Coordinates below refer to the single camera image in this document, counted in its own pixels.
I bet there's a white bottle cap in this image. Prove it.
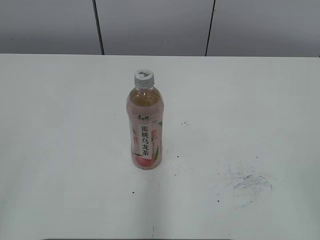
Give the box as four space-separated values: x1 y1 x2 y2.
134 69 155 89

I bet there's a peach oolong tea bottle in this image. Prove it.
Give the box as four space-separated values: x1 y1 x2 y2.
126 87 164 170

